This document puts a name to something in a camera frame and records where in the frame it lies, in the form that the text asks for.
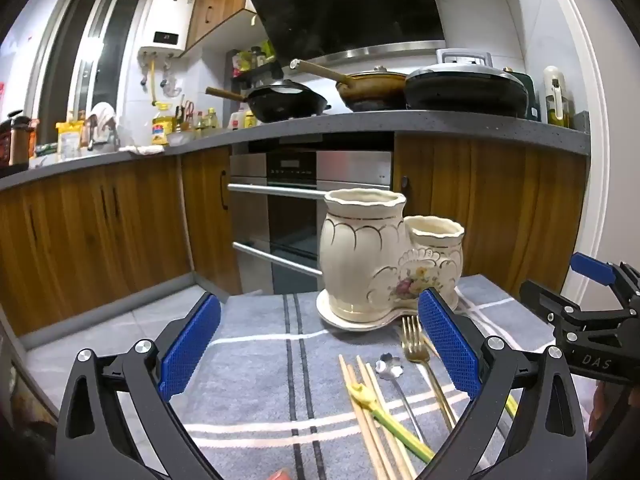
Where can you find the wooden chopstick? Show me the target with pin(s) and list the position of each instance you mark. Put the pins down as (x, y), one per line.
(372, 377)
(372, 442)
(345, 375)
(361, 366)

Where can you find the grey striped cloth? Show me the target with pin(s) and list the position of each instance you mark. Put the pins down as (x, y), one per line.
(260, 360)

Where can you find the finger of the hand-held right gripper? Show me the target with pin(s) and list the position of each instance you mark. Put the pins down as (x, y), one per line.
(542, 297)
(592, 267)

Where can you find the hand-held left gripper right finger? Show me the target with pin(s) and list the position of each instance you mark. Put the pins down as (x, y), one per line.
(447, 345)

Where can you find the white sauce bottle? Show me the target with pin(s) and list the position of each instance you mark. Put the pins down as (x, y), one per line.
(236, 121)

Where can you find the grey kitchen countertop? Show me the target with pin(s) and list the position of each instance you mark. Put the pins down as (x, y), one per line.
(400, 125)

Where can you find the gold fork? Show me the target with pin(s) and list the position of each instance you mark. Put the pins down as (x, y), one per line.
(415, 352)

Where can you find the glass sliding door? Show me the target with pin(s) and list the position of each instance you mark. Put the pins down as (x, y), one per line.
(100, 50)

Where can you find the dark green container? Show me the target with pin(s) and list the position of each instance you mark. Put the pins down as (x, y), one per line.
(529, 90)

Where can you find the yellow food bag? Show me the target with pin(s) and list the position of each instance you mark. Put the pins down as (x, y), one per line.
(69, 140)

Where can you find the long wooden base cabinet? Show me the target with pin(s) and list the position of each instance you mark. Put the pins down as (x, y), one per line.
(100, 240)

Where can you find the row of condiment bottles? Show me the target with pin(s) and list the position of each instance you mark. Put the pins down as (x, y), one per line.
(200, 125)

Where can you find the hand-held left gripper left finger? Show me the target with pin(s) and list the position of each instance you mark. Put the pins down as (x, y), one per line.
(192, 345)

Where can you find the white water heater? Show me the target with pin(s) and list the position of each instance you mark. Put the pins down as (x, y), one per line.
(167, 20)

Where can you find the silver flower spoon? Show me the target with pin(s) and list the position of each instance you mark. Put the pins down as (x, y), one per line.
(389, 367)

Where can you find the white rag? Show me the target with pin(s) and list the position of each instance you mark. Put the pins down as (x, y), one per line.
(145, 149)

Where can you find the black range hood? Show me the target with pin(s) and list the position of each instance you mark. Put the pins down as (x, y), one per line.
(350, 10)

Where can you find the olive oil bottle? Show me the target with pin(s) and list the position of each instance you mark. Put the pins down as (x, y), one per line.
(556, 90)

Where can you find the yellow cooking oil bottle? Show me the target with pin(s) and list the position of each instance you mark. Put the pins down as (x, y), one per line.
(161, 130)

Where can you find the black spice shelf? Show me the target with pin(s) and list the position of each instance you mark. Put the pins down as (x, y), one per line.
(260, 72)

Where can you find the black griddle with silver lid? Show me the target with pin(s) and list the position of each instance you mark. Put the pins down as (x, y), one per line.
(465, 92)

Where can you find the stainless steel oven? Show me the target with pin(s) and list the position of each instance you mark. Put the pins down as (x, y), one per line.
(300, 200)

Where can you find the yellow sauce bottle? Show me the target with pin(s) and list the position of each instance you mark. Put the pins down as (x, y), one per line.
(250, 121)

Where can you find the white hanging towel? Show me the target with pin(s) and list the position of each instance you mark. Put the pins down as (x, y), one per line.
(104, 115)

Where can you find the cream ceramic utensil holder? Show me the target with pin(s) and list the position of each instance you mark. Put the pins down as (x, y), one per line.
(350, 260)

